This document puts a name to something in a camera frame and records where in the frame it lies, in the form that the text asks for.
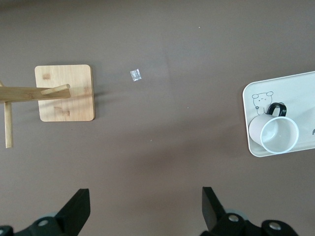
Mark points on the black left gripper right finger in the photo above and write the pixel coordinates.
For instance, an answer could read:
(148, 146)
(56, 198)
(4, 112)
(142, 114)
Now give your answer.
(212, 211)

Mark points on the cream tray with bunny print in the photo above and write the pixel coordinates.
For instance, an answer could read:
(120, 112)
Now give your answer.
(302, 86)

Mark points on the white smiley enamel mug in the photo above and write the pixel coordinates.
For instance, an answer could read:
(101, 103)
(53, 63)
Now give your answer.
(278, 132)

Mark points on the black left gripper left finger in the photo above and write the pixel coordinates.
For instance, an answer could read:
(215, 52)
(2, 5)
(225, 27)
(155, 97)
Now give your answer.
(72, 214)

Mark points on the wooden cup stand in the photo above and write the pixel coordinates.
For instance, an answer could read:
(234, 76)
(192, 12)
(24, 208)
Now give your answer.
(66, 98)

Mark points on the clear tape piece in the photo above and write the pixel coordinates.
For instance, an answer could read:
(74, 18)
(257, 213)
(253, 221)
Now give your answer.
(135, 75)

